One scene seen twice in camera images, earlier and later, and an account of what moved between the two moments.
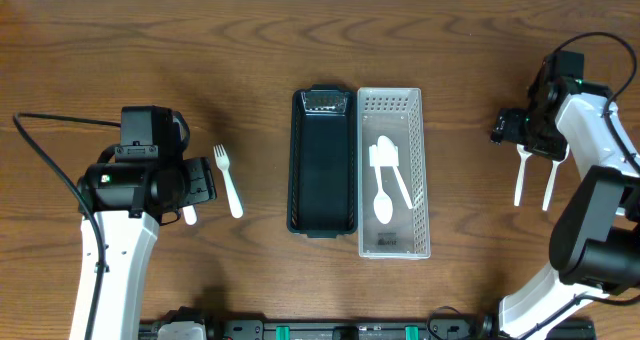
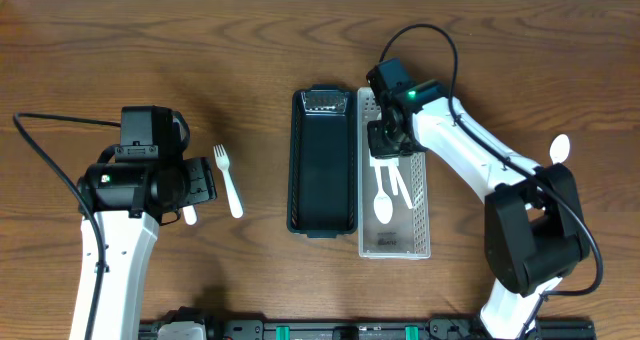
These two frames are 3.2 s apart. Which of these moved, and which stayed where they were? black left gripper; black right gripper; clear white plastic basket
Moved: black right gripper
Stayed: black left gripper; clear white plastic basket
